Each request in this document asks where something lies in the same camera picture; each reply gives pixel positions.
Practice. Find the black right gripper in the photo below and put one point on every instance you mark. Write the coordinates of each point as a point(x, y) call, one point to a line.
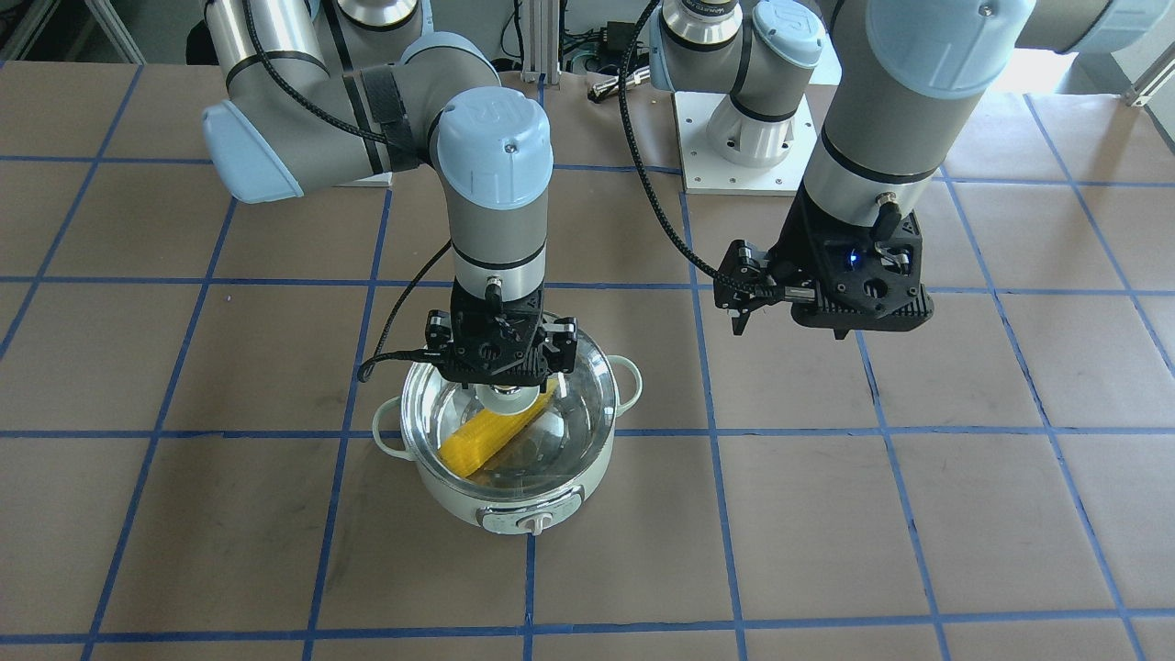
point(437, 332)

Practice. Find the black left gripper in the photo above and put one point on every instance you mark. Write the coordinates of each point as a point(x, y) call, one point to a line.
point(797, 250)

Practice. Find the glass pot lid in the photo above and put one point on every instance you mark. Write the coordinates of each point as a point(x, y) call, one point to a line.
point(567, 432)

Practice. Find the yellow corn cob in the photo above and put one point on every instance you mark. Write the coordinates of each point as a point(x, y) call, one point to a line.
point(484, 435)

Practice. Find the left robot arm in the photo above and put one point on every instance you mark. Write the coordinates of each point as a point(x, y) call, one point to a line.
point(912, 72)

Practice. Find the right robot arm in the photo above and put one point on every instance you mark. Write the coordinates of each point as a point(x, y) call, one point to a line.
point(324, 93)

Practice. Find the pale green electric pot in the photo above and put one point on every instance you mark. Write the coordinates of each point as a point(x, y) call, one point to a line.
point(529, 516)

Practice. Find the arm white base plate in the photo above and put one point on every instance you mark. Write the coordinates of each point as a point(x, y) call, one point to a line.
point(724, 152)

